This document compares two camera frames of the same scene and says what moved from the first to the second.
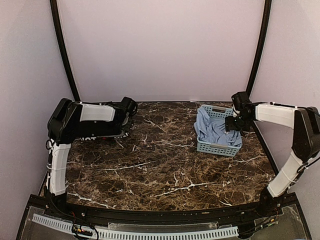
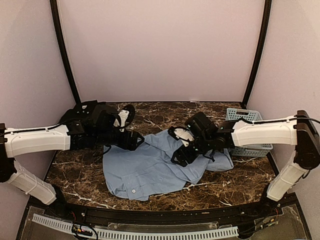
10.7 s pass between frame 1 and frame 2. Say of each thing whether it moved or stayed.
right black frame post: stayed
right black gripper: moved
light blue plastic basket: moved
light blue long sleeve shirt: moved
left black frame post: stayed
